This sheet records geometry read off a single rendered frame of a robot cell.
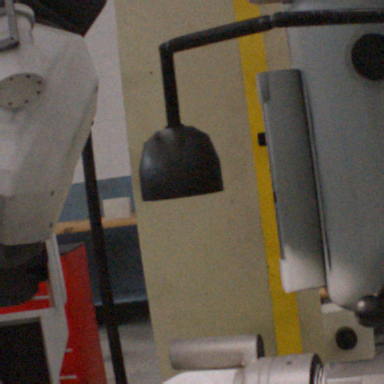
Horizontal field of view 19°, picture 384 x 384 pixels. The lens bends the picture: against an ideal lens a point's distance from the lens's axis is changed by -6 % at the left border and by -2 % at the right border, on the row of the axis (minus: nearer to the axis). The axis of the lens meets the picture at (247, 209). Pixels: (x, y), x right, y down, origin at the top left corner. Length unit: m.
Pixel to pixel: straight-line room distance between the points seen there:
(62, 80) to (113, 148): 8.74
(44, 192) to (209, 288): 1.55
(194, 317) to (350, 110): 1.87
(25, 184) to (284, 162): 0.36
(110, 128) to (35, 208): 8.77
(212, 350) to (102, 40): 9.03
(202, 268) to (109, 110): 7.33
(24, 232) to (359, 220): 0.50
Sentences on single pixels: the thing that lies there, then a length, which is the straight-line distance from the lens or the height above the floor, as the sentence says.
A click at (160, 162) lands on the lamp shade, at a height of 1.48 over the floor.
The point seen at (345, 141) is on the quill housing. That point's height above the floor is 1.48.
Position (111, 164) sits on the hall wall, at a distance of 10.13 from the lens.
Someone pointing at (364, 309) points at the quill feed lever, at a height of 1.33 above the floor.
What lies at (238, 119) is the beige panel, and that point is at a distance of 2.84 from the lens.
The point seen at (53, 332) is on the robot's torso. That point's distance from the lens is 1.67.
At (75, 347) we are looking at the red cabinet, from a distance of 5.69.
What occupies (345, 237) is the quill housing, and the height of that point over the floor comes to 1.39.
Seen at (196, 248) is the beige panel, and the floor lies 1.22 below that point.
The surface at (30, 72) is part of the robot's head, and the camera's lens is 1.25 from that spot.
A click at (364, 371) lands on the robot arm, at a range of 1.14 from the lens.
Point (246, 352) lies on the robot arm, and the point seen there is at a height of 1.27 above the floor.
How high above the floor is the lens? 1.50
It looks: 4 degrees down
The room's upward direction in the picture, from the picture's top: 7 degrees counter-clockwise
